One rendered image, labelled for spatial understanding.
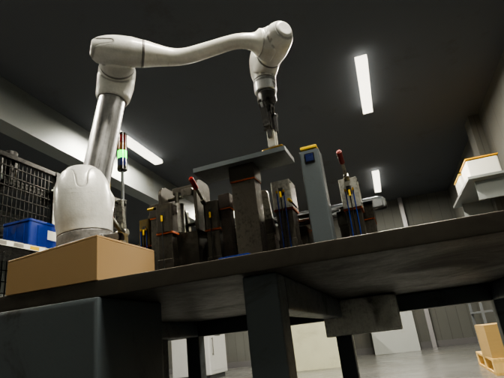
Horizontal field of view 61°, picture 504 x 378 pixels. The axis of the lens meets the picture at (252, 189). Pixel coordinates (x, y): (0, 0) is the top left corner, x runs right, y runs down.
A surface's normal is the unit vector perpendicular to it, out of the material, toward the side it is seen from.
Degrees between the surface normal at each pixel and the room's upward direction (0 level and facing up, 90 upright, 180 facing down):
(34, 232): 90
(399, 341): 78
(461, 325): 90
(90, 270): 90
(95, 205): 87
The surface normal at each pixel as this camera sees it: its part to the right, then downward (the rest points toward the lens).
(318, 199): -0.34, -0.28
